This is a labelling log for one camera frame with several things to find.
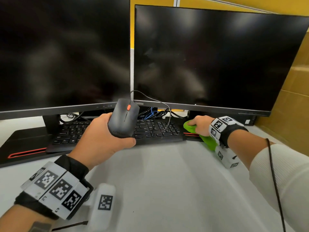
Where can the person's left hand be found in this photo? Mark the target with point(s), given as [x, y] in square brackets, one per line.
[96, 140]

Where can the person's right hand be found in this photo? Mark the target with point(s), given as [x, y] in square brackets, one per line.
[201, 124]

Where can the person's right fingers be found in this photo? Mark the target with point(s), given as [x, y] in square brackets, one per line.
[193, 123]

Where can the person's left thumb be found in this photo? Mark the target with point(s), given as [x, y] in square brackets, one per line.
[123, 143]

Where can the green cleaning cloth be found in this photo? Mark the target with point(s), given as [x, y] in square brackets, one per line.
[207, 141]

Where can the black mouse with red wheel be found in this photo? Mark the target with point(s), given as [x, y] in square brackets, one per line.
[123, 118]

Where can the person's left forearm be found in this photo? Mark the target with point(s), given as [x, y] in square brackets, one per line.
[19, 221]

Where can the person's right forearm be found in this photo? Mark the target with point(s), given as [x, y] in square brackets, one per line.
[280, 176]

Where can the black monitor stand base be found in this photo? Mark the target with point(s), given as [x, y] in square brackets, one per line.
[193, 115]

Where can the right wristband with marker tags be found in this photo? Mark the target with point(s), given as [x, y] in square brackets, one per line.
[224, 129]

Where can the wristband with marker tags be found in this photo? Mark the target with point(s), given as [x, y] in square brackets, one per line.
[224, 129]
[55, 186]

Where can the black keyboard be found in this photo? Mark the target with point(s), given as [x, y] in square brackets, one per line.
[154, 129]

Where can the small black desktop device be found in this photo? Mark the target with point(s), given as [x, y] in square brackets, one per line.
[249, 121]

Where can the black monitor with thin bezel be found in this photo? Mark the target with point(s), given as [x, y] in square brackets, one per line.
[217, 60]

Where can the left wristband with marker tags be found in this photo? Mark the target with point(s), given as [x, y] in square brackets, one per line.
[55, 186]

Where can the black red-striped monitor base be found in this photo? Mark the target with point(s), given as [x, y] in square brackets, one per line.
[26, 142]

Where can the brown cardboard box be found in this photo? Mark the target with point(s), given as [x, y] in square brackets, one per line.
[289, 111]

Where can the black zip tie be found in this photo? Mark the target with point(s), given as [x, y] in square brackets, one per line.
[70, 225]

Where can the large black computer monitor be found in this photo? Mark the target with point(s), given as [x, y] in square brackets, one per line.
[62, 50]

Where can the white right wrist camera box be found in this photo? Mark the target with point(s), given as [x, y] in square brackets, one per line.
[227, 158]

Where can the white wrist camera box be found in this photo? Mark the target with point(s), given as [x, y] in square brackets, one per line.
[103, 205]
[227, 158]

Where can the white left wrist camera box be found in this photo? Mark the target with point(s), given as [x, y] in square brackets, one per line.
[103, 205]

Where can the grey partition frame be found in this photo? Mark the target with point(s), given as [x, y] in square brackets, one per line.
[217, 3]

